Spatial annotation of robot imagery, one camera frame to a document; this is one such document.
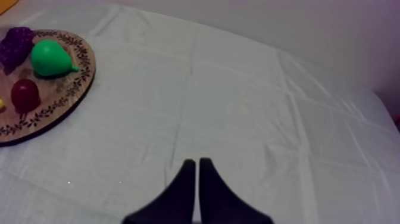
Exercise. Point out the round wooden board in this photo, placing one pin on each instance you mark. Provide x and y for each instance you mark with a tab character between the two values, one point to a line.
62	90

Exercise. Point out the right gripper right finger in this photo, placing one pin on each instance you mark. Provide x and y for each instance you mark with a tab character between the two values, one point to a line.
218	203

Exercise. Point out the green toy pear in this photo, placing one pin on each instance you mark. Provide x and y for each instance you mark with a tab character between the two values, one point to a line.
50	59

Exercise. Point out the yellow plastic basket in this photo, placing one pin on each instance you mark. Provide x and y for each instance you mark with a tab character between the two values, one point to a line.
6	4

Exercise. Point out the purple toy grapes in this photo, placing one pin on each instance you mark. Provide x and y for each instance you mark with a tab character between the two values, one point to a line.
15	47

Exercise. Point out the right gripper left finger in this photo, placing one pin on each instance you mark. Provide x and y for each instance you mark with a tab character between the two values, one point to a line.
176	203

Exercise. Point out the small red fruit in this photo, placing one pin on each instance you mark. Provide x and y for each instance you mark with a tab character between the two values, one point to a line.
25	95

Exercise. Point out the yellow toy banana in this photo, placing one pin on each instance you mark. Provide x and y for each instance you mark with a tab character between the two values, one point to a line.
1	104

